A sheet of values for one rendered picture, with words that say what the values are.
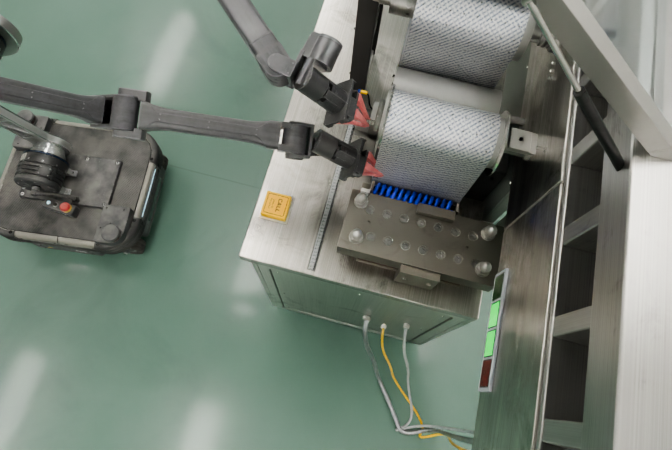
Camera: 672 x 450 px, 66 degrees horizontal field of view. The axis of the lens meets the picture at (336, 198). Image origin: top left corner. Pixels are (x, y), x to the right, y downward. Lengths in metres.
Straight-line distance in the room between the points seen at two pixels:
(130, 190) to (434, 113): 1.50
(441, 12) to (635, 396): 0.81
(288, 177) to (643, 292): 1.01
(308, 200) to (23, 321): 1.52
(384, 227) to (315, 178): 0.29
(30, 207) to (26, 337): 0.55
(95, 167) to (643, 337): 2.08
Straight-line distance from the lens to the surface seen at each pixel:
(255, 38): 1.10
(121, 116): 1.24
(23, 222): 2.44
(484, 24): 1.20
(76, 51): 3.07
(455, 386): 2.34
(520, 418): 0.95
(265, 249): 1.43
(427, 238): 1.32
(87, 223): 2.32
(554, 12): 0.59
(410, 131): 1.13
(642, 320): 0.73
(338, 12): 1.80
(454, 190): 1.31
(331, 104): 1.10
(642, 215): 0.77
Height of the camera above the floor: 2.27
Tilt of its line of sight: 69 degrees down
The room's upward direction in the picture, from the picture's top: 6 degrees clockwise
